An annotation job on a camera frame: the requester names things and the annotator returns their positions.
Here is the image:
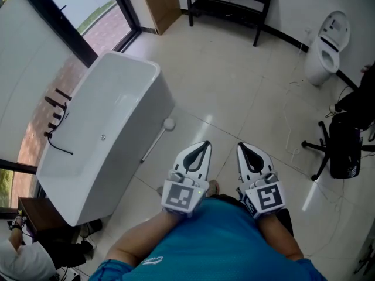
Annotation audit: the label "brown cardboard box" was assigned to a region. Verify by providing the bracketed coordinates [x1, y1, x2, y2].
[137, 0, 183, 36]

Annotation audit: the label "black waist bag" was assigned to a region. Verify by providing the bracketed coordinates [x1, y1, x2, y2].
[277, 208, 295, 238]

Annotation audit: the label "black office chair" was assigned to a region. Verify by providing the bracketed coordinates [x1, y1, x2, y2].
[301, 121, 375, 182]

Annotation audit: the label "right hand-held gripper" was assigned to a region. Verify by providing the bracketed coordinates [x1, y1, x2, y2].
[236, 141, 285, 221]

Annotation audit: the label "white toilet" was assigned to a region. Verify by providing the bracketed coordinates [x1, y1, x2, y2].
[304, 9, 352, 87]

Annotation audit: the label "person's teal shirt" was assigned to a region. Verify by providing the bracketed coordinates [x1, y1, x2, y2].
[87, 197, 328, 281]

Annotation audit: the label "curved black faucet spout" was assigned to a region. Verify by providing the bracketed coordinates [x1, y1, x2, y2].
[44, 96, 67, 110]

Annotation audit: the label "black console table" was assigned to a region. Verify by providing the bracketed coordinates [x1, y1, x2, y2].
[183, 0, 278, 47]

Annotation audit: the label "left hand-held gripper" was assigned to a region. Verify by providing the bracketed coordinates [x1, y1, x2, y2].
[162, 140, 213, 219]

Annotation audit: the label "person's black trousers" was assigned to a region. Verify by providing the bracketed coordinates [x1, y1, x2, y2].
[206, 193, 244, 206]

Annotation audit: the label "white bathtub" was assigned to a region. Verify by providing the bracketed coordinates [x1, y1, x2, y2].
[36, 50, 176, 227]

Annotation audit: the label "person's left forearm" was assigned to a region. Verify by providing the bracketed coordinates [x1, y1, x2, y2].
[107, 208, 180, 268]

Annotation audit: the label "person's right forearm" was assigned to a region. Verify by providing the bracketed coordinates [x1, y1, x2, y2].
[257, 214, 305, 262]

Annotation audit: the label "black shower hose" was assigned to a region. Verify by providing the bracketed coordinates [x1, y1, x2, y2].
[47, 102, 74, 156]

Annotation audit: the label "white long-handled brush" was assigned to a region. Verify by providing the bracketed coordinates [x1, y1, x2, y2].
[139, 118, 177, 164]

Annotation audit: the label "black window frame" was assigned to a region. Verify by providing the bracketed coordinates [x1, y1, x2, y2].
[0, 0, 144, 216]

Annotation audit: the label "straight black faucet spout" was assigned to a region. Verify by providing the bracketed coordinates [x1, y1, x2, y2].
[54, 88, 73, 101]

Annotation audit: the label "black backpack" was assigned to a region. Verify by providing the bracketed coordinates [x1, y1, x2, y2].
[329, 114, 363, 180]

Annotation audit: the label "dark wooden side table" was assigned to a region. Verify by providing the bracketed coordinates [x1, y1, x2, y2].
[17, 197, 82, 240]

